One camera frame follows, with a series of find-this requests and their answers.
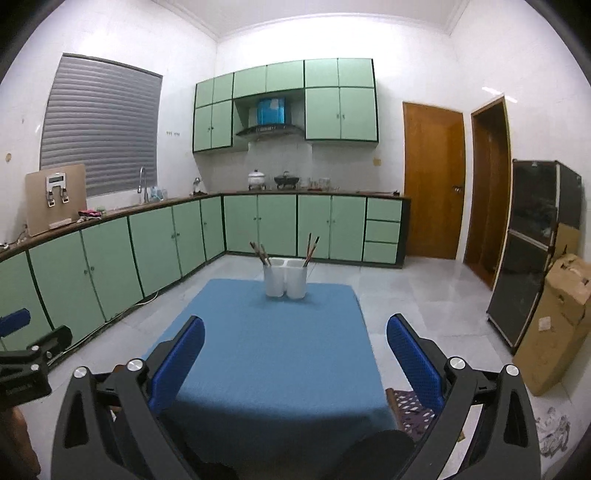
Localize chrome sink faucet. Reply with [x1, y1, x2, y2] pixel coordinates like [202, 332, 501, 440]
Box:
[137, 167, 148, 204]

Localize wooden door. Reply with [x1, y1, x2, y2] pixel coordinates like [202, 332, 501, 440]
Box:
[403, 102, 466, 259]

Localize grey window blind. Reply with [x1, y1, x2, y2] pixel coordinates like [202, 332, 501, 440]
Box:
[39, 54, 162, 196]

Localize wall water dispenser board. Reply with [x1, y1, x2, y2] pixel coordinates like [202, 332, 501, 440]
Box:
[25, 164, 87, 237]

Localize white holder cup right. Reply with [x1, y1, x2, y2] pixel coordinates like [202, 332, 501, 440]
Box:
[286, 259, 308, 300]

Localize range hood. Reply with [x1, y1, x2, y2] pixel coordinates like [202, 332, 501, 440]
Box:
[232, 95, 304, 142]

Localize open wooden doorway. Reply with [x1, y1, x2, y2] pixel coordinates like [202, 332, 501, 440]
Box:
[464, 97, 511, 288]

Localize black wok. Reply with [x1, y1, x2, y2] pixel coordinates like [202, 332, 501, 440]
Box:
[274, 171, 300, 190]

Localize green upper kitchen cabinets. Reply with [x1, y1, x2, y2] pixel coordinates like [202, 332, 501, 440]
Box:
[192, 58, 380, 153]

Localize black chopstick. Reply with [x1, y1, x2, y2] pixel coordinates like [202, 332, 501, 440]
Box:
[249, 242, 265, 266]
[304, 232, 312, 267]

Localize blue table cloth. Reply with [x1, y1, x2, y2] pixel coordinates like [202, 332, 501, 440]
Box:
[162, 279, 396, 477]

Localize green kitchen cabinets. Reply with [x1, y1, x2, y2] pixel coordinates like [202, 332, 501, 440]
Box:
[1, 192, 411, 351]
[192, 58, 380, 153]

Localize bamboo chopstick red striped handle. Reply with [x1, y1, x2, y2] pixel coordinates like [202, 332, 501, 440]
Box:
[304, 236, 320, 268]

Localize patterned seat cushion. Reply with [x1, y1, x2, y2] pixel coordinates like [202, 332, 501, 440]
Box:
[386, 388, 436, 443]

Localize black glass cabinet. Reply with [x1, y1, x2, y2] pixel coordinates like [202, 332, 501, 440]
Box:
[487, 160, 583, 353]

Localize white holder cup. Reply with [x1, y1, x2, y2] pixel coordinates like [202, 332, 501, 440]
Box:
[286, 259, 308, 300]
[263, 257, 287, 298]

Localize white cooking pot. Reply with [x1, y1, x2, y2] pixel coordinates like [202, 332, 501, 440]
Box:
[247, 170, 266, 190]

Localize white holder cup left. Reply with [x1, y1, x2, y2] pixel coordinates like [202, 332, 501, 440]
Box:
[263, 257, 287, 298]

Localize green lower kitchen cabinets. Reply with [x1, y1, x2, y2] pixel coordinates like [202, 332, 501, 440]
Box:
[1, 192, 411, 351]

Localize cardboard box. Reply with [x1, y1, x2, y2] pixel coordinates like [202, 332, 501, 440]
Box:
[513, 254, 590, 396]

